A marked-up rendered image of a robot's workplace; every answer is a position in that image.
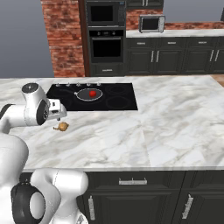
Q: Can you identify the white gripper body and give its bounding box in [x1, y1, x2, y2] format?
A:
[48, 101, 68, 122]

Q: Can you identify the brown onion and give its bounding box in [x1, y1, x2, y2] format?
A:
[52, 122, 71, 132]

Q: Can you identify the grey frying pan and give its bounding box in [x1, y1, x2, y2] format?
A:
[73, 87, 105, 102]

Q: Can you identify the black glass hob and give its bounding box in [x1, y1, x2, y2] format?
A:
[45, 82, 139, 112]

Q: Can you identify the dark drawer under oven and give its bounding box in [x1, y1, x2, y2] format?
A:
[89, 62, 127, 78]

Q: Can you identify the black built-in microwave oven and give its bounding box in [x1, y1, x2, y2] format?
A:
[85, 0, 127, 28]

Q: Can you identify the wide dark cupboard door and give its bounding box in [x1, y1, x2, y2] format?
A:
[78, 190, 180, 224]

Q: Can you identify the wide dark drawer front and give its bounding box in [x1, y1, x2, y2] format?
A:
[87, 171, 186, 191]

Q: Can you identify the silver countertop microwave oven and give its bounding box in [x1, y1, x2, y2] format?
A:
[138, 14, 166, 34]

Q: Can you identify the dark base cupboard run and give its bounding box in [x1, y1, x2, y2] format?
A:
[125, 36, 224, 76]

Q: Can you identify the narrow dark drawer front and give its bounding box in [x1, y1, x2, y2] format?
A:
[184, 171, 224, 191]

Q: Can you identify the narrow dark cupboard door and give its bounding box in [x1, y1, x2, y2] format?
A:
[171, 190, 224, 224]

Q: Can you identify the black wall oven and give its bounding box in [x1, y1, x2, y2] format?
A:
[87, 27, 127, 64]

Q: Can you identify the silver drawer handle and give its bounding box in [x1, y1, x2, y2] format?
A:
[118, 177, 149, 186]

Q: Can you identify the silver cupboard door handle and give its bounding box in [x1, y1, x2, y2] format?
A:
[87, 195, 96, 221]
[181, 193, 194, 221]

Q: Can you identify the dark wall cupboard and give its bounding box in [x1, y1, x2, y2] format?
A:
[125, 0, 165, 10]

